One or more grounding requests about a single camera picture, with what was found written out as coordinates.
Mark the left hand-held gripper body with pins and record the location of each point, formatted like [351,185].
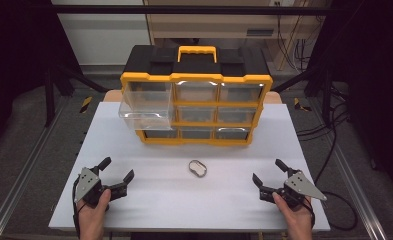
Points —
[88,181]

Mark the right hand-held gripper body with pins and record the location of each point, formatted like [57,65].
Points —
[300,186]

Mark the large clear plastic drawer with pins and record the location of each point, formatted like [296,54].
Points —
[145,106]

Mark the person's right hand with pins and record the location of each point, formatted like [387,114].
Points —
[299,218]

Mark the person's left hand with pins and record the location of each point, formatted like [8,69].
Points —
[92,216]

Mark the yellow and black tape marker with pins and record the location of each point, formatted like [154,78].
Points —
[86,104]
[299,105]

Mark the group of small clear drawers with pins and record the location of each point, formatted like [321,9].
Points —
[197,115]

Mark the yellow and black organizer cabinet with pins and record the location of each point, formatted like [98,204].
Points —
[197,77]

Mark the white cabinet panel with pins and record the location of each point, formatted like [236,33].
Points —
[104,36]

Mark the light wooden desk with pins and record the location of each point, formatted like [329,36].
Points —
[214,25]

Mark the black metal crossbar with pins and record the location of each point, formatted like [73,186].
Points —
[184,10]

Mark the aluminium floor rail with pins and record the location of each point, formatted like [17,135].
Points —
[357,193]
[20,180]

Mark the black metal frame stand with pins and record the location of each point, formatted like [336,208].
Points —
[326,93]
[49,96]

